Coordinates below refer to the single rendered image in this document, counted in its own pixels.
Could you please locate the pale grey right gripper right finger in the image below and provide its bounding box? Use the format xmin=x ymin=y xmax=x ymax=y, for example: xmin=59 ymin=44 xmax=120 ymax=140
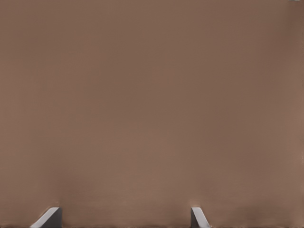
xmin=190 ymin=207 xmax=212 ymax=228

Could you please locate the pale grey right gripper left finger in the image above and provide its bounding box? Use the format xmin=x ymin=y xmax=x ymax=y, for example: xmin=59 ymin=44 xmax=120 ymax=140
xmin=29 ymin=207 xmax=63 ymax=228

